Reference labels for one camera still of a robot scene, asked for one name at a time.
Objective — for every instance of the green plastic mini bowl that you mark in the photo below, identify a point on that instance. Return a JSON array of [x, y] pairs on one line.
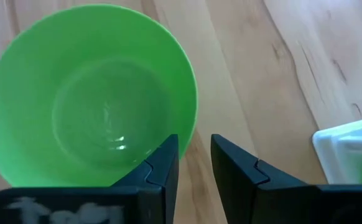
[[75, 93]]

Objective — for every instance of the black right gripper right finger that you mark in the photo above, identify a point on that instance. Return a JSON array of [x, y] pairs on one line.
[[246, 193]]

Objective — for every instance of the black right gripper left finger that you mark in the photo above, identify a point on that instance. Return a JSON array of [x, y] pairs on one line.
[[156, 193]]

